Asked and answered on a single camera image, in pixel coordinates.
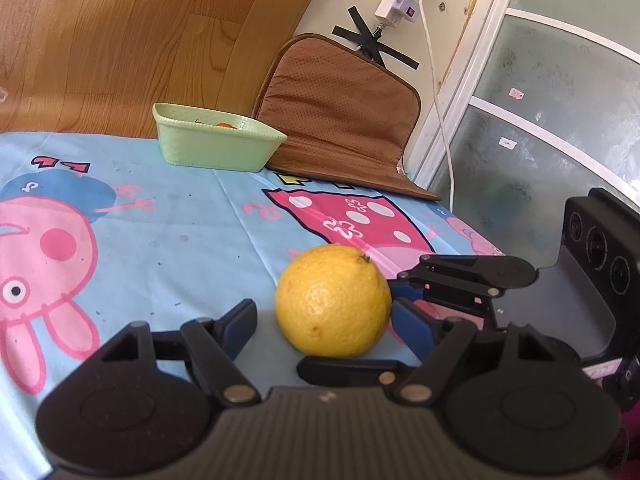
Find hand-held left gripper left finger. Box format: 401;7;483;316
90;298;262;407

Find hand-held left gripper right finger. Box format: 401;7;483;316
392;297;560;404

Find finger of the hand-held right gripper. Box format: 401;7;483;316
296;356;418;387
390;254;540;331

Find large yellow orange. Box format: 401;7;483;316
275;245;393;359

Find light green ceramic dish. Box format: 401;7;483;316
152;102;288;174

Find printed cartoon blanket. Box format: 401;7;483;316
0;131;507;480

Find white framed glass door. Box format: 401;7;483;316
412;0;640;271

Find brown seat cushion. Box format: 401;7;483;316
252;33;442;203

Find black tape strips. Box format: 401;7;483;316
332;7;420;72

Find white plug adapter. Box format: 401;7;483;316
374;0;419;25

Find white power cable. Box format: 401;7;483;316
417;0;457;211

